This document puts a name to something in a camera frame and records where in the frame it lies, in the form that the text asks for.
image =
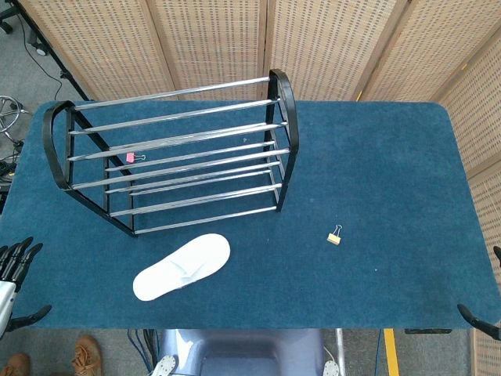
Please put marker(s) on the pink binder clip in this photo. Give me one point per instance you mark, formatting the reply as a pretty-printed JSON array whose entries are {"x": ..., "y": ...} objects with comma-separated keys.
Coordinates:
[{"x": 129, "y": 157}]

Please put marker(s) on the woven wooden folding screen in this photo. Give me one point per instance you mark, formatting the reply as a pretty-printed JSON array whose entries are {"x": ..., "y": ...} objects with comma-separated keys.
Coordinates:
[{"x": 215, "y": 39}]

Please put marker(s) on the blue carpet table cover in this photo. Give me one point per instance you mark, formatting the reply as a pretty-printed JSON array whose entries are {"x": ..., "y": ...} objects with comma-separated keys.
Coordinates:
[{"x": 352, "y": 176}]

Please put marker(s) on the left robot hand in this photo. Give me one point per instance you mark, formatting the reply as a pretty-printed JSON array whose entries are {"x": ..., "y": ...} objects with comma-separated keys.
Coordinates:
[{"x": 11, "y": 260}]

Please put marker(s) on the lavender robot torso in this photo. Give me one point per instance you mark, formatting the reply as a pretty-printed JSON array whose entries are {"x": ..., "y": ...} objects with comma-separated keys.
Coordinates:
[{"x": 242, "y": 352}]

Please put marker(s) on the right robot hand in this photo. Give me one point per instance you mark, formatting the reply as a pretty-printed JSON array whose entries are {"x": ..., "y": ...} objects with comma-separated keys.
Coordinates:
[{"x": 479, "y": 323}]

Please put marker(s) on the white perforated foot pad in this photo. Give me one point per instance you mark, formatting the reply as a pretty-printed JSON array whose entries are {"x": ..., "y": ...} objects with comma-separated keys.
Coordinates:
[
  {"x": 164, "y": 366},
  {"x": 331, "y": 369}
]

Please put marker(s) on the chrome stool base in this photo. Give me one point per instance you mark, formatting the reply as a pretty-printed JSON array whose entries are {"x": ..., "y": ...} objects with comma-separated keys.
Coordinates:
[{"x": 9, "y": 113}]

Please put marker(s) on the black table bracket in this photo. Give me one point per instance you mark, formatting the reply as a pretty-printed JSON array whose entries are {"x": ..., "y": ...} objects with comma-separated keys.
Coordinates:
[{"x": 428, "y": 331}]

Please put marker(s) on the black chair base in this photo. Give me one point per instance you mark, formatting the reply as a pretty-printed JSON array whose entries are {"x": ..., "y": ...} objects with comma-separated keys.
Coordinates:
[{"x": 8, "y": 17}]

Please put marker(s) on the chrome table leg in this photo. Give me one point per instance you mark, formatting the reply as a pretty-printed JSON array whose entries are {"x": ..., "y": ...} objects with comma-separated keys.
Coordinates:
[{"x": 340, "y": 350}]

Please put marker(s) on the yellow floor tape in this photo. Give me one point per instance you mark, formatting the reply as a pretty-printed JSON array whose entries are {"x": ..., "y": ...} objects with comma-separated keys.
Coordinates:
[{"x": 391, "y": 352}]

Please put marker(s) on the brown leather shoe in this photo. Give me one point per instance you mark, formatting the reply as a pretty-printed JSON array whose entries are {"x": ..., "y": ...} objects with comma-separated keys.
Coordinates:
[
  {"x": 15, "y": 365},
  {"x": 87, "y": 356}
]

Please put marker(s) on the yellow binder clip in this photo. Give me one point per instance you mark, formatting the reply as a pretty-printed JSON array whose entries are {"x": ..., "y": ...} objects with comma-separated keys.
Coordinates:
[{"x": 333, "y": 239}]

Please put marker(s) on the black and chrome shoe rack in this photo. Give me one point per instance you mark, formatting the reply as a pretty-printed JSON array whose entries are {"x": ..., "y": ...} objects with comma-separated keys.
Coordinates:
[{"x": 289, "y": 98}]

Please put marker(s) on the white slipper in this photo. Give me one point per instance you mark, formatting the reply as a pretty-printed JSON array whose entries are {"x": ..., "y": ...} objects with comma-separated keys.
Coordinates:
[{"x": 180, "y": 266}]

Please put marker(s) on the black stand pole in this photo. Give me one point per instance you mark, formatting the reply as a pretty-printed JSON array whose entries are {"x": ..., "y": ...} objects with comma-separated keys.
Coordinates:
[{"x": 51, "y": 55}]

